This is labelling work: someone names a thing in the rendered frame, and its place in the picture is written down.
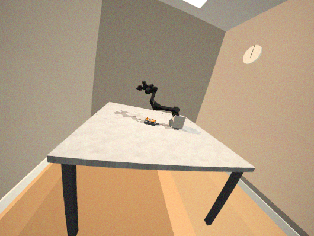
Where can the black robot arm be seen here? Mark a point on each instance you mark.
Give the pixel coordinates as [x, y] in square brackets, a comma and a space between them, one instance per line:
[153, 89]

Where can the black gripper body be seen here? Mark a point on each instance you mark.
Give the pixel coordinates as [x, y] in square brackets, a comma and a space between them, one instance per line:
[140, 87]

